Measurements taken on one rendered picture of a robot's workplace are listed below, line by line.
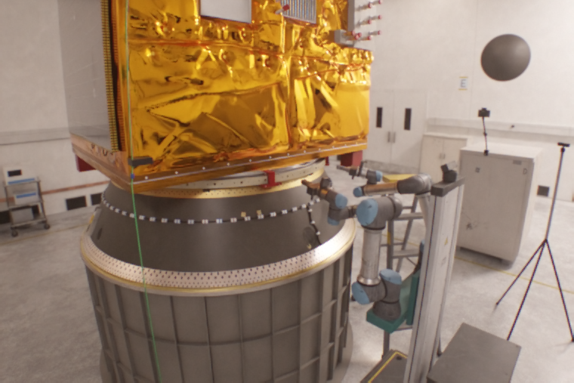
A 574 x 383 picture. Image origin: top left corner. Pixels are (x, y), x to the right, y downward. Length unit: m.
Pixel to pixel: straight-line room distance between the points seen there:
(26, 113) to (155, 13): 5.51
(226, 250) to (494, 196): 3.83
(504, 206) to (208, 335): 4.01
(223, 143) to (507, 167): 3.86
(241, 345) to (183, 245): 0.70
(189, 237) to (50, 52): 5.62
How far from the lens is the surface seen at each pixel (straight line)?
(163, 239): 1.98
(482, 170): 4.88
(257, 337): 2.13
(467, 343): 2.21
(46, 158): 7.04
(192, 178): 1.74
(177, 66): 1.64
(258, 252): 1.91
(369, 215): 1.45
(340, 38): 2.42
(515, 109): 8.78
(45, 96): 6.98
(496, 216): 4.98
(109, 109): 1.63
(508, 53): 8.88
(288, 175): 2.03
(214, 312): 1.99
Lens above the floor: 2.17
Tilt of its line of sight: 12 degrees down
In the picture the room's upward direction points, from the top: straight up
